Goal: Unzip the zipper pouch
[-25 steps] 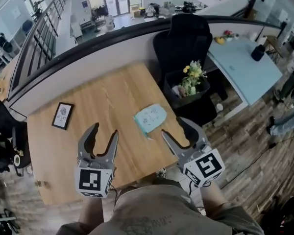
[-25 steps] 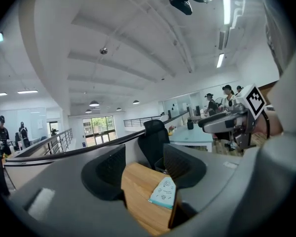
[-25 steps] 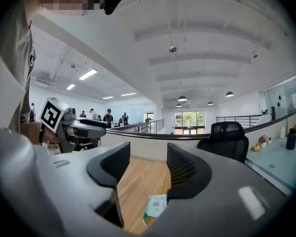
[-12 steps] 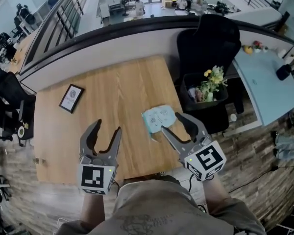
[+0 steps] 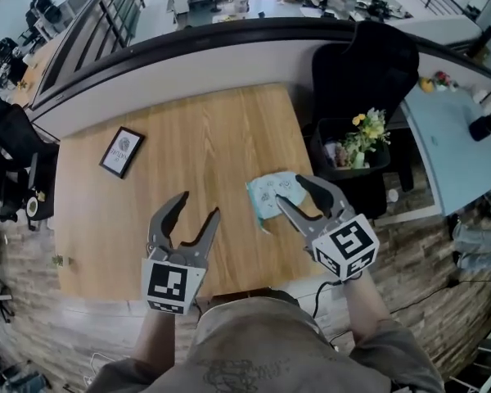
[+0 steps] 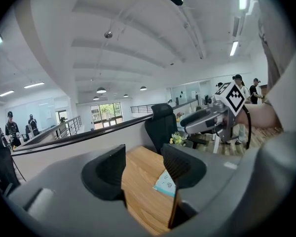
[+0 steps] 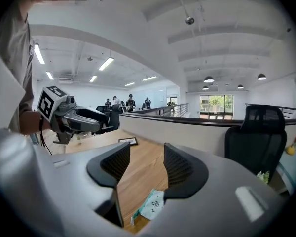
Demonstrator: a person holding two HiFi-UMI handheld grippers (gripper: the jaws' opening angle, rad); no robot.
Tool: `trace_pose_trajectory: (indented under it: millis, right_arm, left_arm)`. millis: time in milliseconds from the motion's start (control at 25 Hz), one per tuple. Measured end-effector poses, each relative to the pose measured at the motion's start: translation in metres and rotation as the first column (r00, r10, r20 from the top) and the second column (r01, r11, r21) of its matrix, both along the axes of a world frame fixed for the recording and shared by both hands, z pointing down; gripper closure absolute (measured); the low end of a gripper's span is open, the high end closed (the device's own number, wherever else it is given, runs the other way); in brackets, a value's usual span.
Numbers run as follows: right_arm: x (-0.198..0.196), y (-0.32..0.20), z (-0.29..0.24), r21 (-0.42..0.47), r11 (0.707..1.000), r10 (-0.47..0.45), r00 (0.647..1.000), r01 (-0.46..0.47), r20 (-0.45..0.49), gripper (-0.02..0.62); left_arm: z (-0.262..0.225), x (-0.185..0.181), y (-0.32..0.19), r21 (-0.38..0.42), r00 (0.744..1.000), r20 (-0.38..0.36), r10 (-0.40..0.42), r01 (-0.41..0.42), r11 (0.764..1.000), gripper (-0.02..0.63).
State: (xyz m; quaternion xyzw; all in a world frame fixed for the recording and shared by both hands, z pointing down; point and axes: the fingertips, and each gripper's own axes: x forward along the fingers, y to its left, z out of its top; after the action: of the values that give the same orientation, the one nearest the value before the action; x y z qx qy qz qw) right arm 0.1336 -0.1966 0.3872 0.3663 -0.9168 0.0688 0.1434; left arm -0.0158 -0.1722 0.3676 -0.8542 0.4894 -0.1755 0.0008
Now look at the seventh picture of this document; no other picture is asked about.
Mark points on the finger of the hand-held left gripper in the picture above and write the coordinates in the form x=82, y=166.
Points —
x=93, y=113

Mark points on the large glass window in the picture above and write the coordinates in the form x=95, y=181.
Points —
x=215, y=105

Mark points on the yellow fruit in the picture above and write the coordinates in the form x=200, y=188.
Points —
x=290, y=150

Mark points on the person's grey shirt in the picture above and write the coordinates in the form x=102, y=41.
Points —
x=12, y=65

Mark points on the yellow flower bouquet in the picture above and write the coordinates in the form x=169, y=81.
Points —
x=263, y=176

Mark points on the black high-back office chair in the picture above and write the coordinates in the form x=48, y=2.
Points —
x=256, y=139

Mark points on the ceiling dome camera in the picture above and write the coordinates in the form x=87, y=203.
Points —
x=190, y=20

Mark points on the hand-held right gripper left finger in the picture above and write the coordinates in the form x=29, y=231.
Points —
x=113, y=165

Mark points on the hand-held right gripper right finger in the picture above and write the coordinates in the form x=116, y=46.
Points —
x=185, y=171

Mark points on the black picture frame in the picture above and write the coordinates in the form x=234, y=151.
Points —
x=128, y=141

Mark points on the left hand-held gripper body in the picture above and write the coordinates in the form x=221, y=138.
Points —
x=50, y=102

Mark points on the light blue table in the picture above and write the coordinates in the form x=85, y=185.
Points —
x=292, y=167

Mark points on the person's left forearm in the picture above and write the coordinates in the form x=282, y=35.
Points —
x=33, y=123

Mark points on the ceiling tube light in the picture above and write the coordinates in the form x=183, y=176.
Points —
x=93, y=78
x=106, y=64
x=149, y=78
x=49, y=75
x=39, y=53

